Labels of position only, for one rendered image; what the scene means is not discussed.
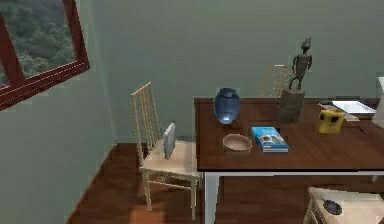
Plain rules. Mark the blue vase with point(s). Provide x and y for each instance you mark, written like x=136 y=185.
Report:
x=226 y=105

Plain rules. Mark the tan wooden bowl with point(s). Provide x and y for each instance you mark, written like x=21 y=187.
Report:
x=237 y=143

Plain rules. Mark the blue book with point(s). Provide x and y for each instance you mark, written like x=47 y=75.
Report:
x=269 y=138

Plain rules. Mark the dark bronze figure statue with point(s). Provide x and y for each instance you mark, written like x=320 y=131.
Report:
x=295 y=86

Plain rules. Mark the brown white-legged table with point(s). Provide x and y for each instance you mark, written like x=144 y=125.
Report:
x=300 y=146

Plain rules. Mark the yellow box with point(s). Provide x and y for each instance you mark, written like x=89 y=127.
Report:
x=329 y=120

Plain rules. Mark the white laptop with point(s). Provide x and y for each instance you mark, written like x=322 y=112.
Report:
x=356 y=107

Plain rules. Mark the black pen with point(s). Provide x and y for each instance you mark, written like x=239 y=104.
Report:
x=359 y=128

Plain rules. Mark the small black object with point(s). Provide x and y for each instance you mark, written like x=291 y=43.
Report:
x=332 y=206

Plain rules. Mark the red framed window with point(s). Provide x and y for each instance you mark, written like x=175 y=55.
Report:
x=40 y=36

